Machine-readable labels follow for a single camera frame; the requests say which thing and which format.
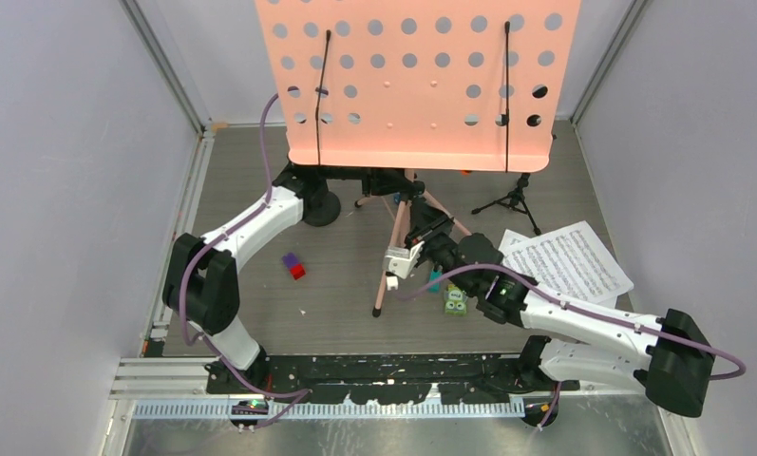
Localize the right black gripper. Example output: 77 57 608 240
405 199 477 297

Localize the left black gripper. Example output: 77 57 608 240
318 140 416 199

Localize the sheet music page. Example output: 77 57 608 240
499 229 529 254
501 221 634 309

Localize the pink music stand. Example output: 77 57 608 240
255 1 580 173

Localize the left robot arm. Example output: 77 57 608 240
161 163 426 393

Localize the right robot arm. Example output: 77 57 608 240
404 196 718 418

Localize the teal toy block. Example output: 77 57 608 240
426 268 442 294

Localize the green monster face block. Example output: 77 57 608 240
444 284 467 316

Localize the black tripod mic stand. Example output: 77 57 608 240
471 173 542 236

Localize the black round base mic stand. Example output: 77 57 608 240
302 191 341 227

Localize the purple red toy block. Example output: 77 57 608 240
282 253 306 280

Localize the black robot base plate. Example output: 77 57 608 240
206 353 580 407

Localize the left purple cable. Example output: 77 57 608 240
180 92 310 400

